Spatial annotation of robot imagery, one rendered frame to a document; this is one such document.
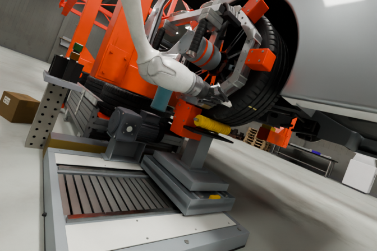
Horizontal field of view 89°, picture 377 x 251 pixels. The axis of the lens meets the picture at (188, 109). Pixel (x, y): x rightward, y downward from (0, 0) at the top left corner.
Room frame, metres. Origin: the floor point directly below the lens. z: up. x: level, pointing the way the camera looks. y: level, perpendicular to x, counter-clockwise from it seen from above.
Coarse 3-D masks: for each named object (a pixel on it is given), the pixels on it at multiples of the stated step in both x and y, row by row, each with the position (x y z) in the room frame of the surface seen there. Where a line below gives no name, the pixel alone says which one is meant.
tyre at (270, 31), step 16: (272, 32) 0.87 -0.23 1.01; (272, 48) 0.85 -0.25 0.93; (288, 48) 1.02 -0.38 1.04; (288, 64) 0.96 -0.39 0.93; (256, 80) 0.85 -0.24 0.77; (272, 80) 0.88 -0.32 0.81; (240, 96) 0.89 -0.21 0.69; (256, 96) 0.90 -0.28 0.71; (272, 96) 0.95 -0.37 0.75; (208, 112) 1.01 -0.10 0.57; (224, 112) 0.94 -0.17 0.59; (240, 112) 0.94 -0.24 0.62; (256, 112) 0.98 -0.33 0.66
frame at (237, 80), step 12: (240, 12) 0.94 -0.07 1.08; (252, 24) 0.90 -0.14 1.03; (252, 36) 0.83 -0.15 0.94; (252, 48) 0.87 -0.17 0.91; (180, 60) 1.21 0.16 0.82; (240, 60) 0.84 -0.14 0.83; (240, 72) 0.82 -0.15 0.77; (228, 84) 0.85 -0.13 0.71; (240, 84) 0.85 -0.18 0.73; (180, 96) 1.09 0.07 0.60; (204, 108) 1.00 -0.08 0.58
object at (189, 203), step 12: (144, 156) 1.23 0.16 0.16; (144, 168) 1.19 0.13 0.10; (156, 168) 1.10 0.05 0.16; (156, 180) 1.07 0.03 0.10; (168, 180) 1.00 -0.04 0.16; (168, 192) 0.97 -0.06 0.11; (180, 192) 0.91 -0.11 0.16; (192, 192) 0.94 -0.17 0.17; (204, 192) 1.05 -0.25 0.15; (216, 192) 1.06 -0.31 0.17; (180, 204) 0.89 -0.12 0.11; (192, 204) 0.87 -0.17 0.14; (204, 204) 0.92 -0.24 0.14; (216, 204) 0.98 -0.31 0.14; (228, 204) 1.05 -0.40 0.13
